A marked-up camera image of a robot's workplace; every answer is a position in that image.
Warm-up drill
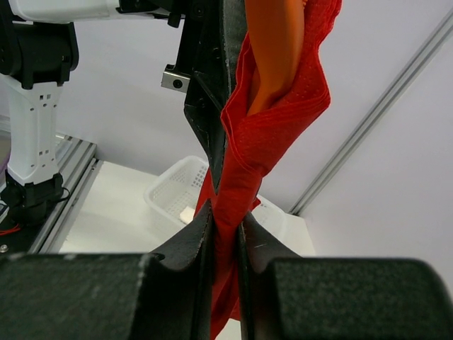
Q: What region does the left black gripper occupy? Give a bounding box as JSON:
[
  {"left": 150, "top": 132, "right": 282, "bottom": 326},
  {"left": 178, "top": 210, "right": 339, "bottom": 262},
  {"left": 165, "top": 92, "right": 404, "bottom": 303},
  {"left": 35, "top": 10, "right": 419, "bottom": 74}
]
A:
[{"left": 173, "top": 1, "right": 247, "bottom": 188}]

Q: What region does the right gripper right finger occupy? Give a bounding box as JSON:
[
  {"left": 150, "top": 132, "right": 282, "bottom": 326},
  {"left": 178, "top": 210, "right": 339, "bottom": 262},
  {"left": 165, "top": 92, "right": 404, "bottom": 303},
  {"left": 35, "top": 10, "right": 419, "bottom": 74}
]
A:
[{"left": 238, "top": 215, "right": 452, "bottom": 339}]

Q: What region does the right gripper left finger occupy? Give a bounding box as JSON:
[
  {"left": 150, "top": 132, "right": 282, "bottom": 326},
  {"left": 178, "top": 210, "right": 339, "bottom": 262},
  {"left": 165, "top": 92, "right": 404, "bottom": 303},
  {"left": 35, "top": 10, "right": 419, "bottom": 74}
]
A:
[{"left": 1, "top": 203, "right": 213, "bottom": 339}]

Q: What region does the orange plastic spoon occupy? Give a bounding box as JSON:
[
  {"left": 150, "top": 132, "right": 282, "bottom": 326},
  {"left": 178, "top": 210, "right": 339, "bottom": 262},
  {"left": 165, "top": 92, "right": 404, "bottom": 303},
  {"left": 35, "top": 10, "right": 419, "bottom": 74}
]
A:
[{"left": 245, "top": 0, "right": 306, "bottom": 116}]

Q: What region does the red paper napkin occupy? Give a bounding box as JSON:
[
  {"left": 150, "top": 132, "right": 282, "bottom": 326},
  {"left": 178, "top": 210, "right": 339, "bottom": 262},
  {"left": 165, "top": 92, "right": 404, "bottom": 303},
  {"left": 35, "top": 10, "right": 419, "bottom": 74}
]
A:
[{"left": 198, "top": 1, "right": 342, "bottom": 339}]

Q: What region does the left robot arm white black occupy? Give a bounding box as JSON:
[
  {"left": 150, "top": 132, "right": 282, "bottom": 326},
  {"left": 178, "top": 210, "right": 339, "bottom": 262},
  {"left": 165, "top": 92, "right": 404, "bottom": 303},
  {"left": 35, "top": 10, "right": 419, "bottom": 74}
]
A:
[{"left": 1, "top": 1, "right": 247, "bottom": 227}]

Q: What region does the white rolled napkin bundle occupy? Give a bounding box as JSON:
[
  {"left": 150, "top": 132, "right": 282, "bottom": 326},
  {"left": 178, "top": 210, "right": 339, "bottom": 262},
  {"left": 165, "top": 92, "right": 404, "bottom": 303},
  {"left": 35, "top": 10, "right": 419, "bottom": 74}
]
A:
[{"left": 179, "top": 206, "right": 195, "bottom": 225}]

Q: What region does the large white plastic basket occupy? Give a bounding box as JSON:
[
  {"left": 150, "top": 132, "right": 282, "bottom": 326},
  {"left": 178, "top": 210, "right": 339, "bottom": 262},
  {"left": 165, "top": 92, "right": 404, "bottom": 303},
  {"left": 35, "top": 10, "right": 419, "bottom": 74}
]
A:
[{"left": 143, "top": 156, "right": 287, "bottom": 241}]

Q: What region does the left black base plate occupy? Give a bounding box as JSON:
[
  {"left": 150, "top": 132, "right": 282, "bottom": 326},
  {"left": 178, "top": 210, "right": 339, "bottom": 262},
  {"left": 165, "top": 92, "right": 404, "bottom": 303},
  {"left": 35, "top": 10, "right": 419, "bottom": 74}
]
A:
[{"left": 1, "top": 203, "right": 42, "bottom": 256}]

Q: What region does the aluminium mounting rail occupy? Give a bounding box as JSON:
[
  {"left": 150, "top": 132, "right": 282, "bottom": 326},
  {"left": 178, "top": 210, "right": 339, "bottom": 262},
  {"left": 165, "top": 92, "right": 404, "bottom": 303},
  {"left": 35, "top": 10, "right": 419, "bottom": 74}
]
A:
[{"left": 21, "top": 136, "right": 96, "bottom": 254}]

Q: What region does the right aluminium frame post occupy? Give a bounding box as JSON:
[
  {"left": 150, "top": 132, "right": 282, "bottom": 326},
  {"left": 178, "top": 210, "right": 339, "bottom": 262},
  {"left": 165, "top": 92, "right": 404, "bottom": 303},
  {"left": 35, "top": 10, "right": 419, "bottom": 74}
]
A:
[{"left": 289, "top": 9, "right": 452, "bottom": 215}]

